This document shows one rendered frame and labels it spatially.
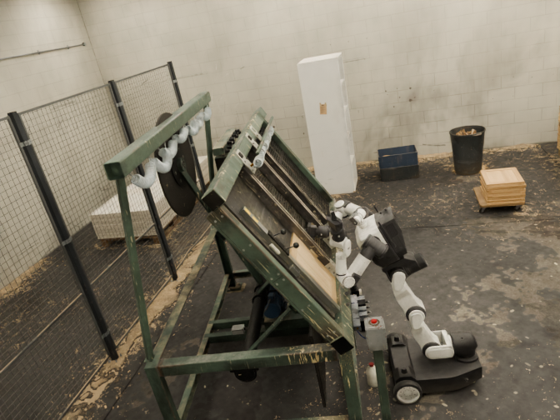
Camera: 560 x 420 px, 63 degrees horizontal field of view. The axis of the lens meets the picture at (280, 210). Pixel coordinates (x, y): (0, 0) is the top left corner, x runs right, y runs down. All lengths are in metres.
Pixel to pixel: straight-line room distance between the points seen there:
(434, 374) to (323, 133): 4.26
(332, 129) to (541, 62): 3.43
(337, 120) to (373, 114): 1.50
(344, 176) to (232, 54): 3.04
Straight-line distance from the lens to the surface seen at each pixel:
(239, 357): 3.12
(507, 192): 6.18
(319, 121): 6.94
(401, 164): 7.45
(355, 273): 2.96
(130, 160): 2.71
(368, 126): 8.34
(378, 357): 3.09
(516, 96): 8.45
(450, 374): 3.72
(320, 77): 6.81
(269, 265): 2.65
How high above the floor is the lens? 2.76
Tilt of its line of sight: 23 degrees down
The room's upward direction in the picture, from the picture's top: 12 degrees counter-clockwise
